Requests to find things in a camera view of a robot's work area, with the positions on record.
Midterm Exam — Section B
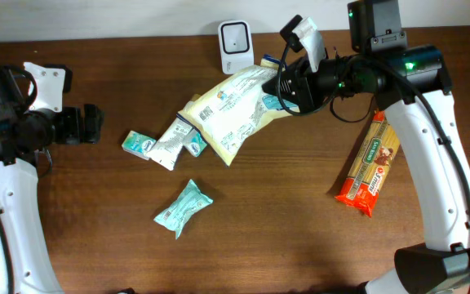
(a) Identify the white tube with gold cap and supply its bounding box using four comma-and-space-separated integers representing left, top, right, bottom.
148, 117, 193, 171

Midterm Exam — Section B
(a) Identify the orange red snack bag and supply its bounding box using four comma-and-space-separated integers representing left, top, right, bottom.
335, 111, 401, 217

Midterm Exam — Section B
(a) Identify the white barcode scanner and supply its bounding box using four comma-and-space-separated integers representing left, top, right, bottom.
217, 20, 255, 75

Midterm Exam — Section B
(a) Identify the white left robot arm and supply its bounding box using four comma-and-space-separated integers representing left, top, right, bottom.
0, 62, 104, 293

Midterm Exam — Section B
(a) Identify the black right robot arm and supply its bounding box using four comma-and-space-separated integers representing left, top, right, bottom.
263, 0, 470, 293

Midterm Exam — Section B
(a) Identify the mint green wipes pack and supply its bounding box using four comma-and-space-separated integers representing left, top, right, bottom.
153, 180, 214, 239

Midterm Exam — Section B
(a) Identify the cream snack bag blue label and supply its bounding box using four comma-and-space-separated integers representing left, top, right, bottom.
178, 60, 290, 166

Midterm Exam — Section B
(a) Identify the green tissue pack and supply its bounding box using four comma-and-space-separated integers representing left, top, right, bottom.
183, 129, 208, 157
122, 131, 157, 160

